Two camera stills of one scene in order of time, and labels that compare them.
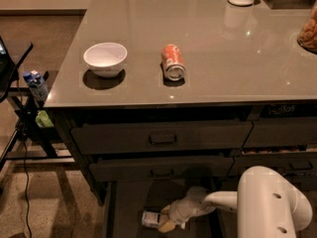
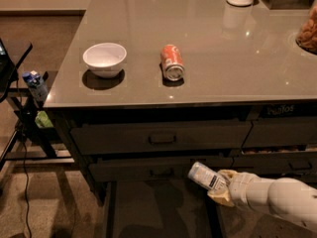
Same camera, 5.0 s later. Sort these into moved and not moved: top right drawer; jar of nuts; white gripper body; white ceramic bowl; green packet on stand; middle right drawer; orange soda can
Moved: white gripper body
Not moved: white ceramic bowl; middle right drawer; top right drawer; orange soda can; jar of nuts; green packet on stand
